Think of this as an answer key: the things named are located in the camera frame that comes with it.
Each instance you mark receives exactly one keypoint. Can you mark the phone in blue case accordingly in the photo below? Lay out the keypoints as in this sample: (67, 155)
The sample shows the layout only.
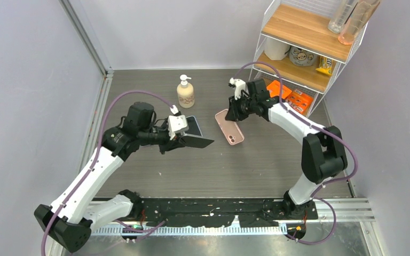
(193, 127)

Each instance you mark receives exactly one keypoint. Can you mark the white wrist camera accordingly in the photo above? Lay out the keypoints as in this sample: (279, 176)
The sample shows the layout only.
(177, 123)
(238, 85)

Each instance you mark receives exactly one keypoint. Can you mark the clear plastic bottle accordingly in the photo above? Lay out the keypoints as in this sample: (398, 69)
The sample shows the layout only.
(341, 15)

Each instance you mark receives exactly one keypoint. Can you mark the white wire shelf rack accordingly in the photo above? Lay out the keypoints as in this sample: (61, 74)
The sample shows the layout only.
(295, 43)

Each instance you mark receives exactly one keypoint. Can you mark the yellow cardboard box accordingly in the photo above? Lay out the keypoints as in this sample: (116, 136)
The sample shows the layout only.
(275, 90)

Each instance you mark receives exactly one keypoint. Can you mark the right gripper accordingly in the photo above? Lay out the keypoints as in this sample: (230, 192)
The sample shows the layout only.
(234, 113)

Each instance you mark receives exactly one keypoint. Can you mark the orange cardboard box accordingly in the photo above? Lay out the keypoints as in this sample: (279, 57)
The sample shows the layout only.
(299, 101)

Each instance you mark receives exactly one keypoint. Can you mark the pink phone case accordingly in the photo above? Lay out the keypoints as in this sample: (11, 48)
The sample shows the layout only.
(230, 129)

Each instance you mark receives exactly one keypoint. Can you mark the black smartphone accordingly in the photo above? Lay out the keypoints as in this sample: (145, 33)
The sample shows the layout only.
(195, 141)

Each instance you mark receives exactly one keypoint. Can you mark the yellow snack packet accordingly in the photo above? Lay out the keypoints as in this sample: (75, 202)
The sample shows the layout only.
(325, 66)

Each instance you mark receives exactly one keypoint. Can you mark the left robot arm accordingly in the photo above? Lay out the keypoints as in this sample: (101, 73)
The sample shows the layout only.
(69, 220)

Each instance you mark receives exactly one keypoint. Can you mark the cartoon printed tin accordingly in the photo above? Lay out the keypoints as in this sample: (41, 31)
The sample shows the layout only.
(301, 57)

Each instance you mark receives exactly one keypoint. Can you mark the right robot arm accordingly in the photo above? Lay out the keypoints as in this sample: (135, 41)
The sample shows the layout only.
(323, 153)

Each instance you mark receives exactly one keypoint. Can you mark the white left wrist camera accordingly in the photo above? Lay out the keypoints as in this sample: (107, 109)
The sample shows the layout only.
(177, 123)

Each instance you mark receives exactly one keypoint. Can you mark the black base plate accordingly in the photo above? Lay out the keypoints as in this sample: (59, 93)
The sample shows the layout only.
(217, 212)

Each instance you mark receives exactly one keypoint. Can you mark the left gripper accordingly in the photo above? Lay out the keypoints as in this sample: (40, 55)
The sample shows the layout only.
(170, 145)

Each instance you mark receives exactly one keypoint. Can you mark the cream lotion pump bottle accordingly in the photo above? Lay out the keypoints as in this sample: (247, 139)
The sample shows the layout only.
(185, 92)

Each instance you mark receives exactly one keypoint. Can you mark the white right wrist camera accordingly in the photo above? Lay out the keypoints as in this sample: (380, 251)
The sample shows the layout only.
(238, 85)

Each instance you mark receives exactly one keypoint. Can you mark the white paper roll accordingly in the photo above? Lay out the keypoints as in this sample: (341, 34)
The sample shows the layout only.
(276, 50)

